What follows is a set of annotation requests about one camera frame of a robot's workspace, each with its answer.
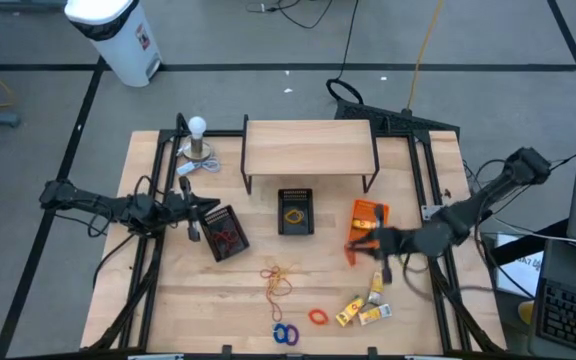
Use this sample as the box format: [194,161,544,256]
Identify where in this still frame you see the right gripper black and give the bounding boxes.
[346,203,422,285]

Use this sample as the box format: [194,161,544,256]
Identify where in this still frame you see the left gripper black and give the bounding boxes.
[165,175,221,244]

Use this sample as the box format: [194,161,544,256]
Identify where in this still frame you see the yellow rubber band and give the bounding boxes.
[272,272,292,296]
[270,269,292,297]

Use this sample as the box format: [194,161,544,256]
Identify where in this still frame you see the white bulb desk lamp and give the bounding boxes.
[182,115,213,162]

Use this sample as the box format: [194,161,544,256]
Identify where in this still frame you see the dark gray side desk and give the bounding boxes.
[526,237,576,360]

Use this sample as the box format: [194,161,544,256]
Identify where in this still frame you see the black slotted plastic basket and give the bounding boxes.
[197,204,251,263]
[277,188,316,237]

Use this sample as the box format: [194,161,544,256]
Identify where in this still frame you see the orange slotted plastic basket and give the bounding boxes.
[343,198,391,267]

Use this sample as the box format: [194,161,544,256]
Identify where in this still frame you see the rubber band pile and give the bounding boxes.
[260,266,294,323]

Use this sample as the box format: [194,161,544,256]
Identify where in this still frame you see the wooden shelf riser black legs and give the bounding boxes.
[240,113,382,196]

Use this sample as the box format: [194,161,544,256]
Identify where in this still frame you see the white paper sheet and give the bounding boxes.
[492,232,544,300]

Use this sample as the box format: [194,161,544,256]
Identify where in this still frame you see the black diagonal stand bar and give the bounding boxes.
[487,218,569,267]

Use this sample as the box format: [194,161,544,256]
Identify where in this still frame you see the small yellow floor object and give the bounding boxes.
[517,299,537,326]

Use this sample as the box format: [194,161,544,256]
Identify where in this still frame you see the white trash can black liner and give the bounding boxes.
[63,0,164,89]

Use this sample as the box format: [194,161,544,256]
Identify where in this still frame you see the black computer keyboard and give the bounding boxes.
[535,277,576,359]

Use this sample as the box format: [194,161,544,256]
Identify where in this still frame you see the white cable with adapter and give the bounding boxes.
[175,157,221,176]

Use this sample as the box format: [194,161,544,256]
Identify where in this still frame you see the black metal rig frame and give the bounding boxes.
[80,112,507,357]

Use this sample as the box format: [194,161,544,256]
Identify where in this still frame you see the black hanging cable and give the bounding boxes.
[325,0,365,106]

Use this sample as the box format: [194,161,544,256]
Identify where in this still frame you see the yellow hanging cable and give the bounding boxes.
[406,0,444,112]

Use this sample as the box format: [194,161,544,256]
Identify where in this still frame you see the black floor cable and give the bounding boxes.
[247,0,337,30]

